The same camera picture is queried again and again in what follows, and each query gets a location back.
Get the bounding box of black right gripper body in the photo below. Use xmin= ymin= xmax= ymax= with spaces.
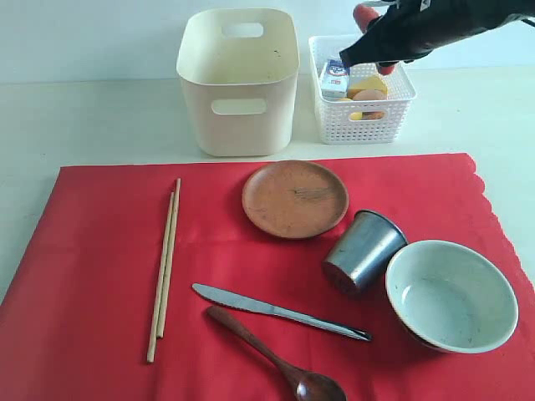
xmin=375 ymin=0 xmax=534 ymax=54

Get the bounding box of red sausage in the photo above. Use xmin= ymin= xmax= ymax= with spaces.
xmin=353 ymin=4 xmax=395 ymax=76

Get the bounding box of yellow cheese wedge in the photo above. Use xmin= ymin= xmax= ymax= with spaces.
xmin=347 ymin=75 xmax=388 ymax=99

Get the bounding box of brown egg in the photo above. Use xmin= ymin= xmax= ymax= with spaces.
xmin=353 ymin=89 xmax=387 ymax=101

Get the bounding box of fried chicken nugget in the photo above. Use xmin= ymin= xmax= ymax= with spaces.
xmin=362 ymin=111 xmax=385 ymax=120

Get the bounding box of blue white milk carton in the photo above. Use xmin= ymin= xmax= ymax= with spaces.
xmin=319 ymin=58 xmax=349 ymax=99

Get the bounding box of yellow lemon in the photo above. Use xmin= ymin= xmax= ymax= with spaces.
xmin=338 ymin=98 xmax=363 ymax=121

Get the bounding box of stainless steel cup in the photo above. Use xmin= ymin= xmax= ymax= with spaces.
xmin=322 ymin=210 xmax=408 ymax=296

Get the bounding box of white lattice plastic basket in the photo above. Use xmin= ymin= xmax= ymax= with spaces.
xmin=308 ymin=35 xmax=416 ymax=145

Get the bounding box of cream plastic bin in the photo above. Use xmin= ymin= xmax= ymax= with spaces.
xmin=176 ymin=8 xmax=300 ymax=156

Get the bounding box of brown wooden plate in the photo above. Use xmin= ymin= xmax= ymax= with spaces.
xmin=242 ymin=160 xmax=349 ymax=240

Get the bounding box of red cloth mat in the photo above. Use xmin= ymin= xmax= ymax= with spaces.
xmin=1 ymin=154 xmax=534 ymax=400

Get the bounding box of pale green ceramic bowl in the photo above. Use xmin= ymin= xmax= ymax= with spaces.
xmin=385 ymin=240 xmax=519 ymax=354

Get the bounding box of short wooden chopstick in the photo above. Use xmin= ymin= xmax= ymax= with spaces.
xmin=156 ymin=192 xmax=175 ymax=338

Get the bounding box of steel table knife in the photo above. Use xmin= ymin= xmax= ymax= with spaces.
xmin=192 ymin=283 xmax=372 ymax=342

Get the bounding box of long wooden chopstick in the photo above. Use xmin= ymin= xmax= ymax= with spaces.
xmin=146 ymin=178 xmax=181 ymax=363

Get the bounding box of dark wooden spoon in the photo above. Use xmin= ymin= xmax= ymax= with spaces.
xmin=206 ymin=306 xmax=347 ymax=400

